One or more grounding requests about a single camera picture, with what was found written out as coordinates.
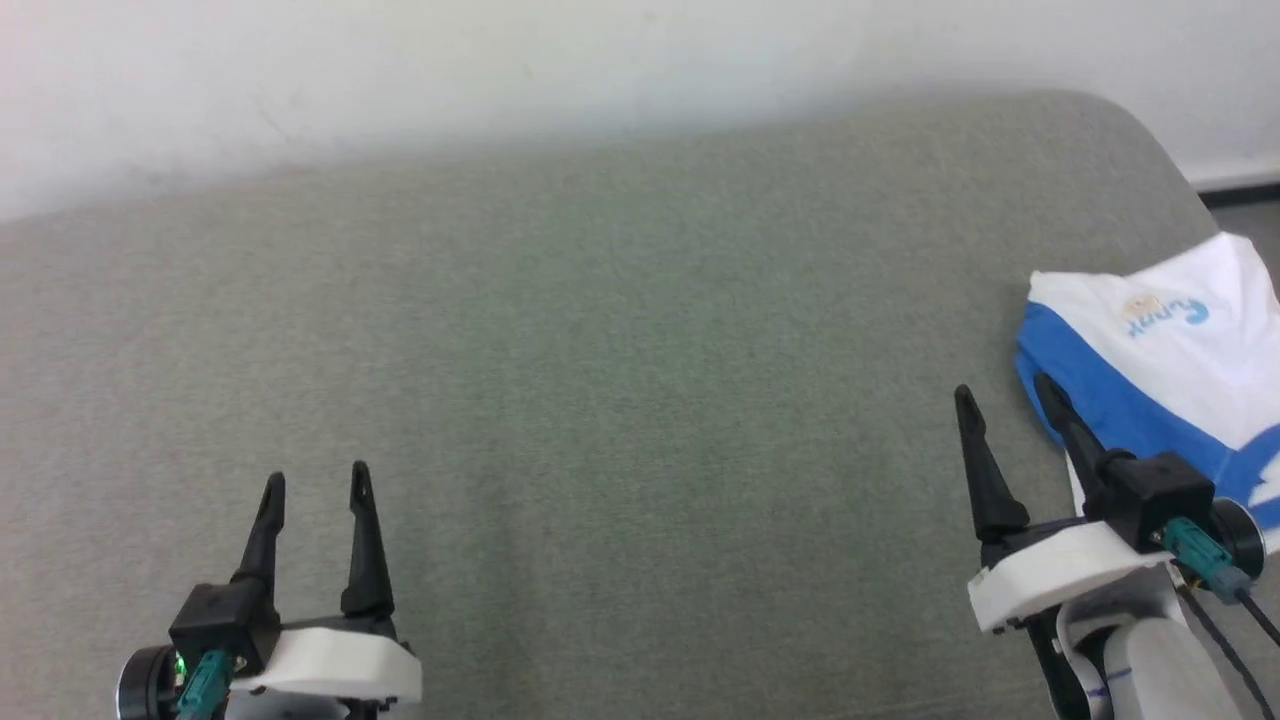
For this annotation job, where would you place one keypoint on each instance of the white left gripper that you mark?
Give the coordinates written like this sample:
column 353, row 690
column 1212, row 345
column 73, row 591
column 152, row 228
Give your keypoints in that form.
column 330, row 665

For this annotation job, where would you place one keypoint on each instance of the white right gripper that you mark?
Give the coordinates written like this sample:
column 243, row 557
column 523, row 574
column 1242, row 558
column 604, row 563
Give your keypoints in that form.
column 1050, row 575

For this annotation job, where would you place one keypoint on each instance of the white and blue shirt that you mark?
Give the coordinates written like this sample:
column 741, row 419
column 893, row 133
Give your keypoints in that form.
column 1170, row 350

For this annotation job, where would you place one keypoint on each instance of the white-grey right robot arm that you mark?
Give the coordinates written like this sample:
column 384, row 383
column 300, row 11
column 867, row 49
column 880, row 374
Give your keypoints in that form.
column 1140, row 660

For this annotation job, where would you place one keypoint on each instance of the grey-green fabric sofa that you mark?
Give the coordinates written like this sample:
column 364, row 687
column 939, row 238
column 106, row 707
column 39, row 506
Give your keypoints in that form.
column 620, row 380

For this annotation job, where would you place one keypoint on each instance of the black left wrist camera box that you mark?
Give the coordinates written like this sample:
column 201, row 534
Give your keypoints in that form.
column 225, row 625

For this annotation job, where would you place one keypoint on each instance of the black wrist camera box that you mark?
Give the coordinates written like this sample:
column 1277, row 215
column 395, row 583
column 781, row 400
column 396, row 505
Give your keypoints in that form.
column 1160, row 495
column 225, row 625

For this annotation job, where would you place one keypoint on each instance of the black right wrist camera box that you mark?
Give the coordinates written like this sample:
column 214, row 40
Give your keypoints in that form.
column 1160, row 495

